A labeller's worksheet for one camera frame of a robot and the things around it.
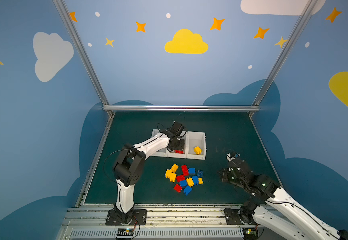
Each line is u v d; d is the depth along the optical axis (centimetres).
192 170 90
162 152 96
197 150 98
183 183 84
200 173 90
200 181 86
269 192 49
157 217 76
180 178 86
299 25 75
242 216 66
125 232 73
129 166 50
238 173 56
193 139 100
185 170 90
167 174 87
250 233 73
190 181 84
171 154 95
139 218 76
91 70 93
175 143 79
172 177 86
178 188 83
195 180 85
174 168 91
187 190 82
